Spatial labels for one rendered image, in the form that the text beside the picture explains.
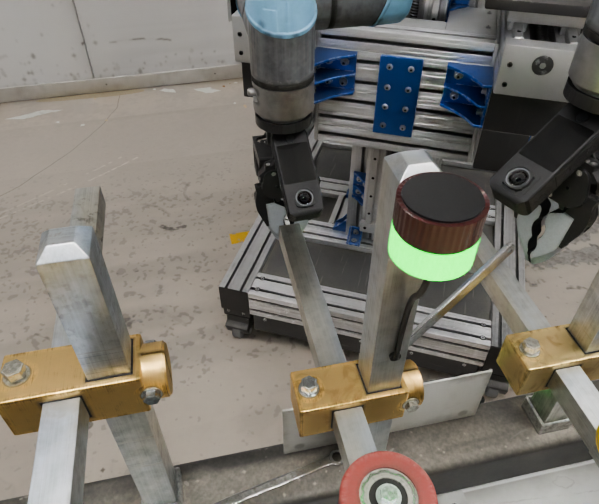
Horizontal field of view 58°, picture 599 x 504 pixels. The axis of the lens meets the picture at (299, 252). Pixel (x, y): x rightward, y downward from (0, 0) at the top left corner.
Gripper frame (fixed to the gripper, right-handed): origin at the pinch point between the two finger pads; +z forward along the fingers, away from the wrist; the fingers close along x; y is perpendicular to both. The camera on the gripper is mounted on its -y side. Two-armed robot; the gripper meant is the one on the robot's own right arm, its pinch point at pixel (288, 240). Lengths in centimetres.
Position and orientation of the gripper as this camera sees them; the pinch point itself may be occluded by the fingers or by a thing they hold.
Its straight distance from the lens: 79.4
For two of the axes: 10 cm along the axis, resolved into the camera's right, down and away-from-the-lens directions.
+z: 0.0, 7.3, 6.9
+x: -9.8, 1.4, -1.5
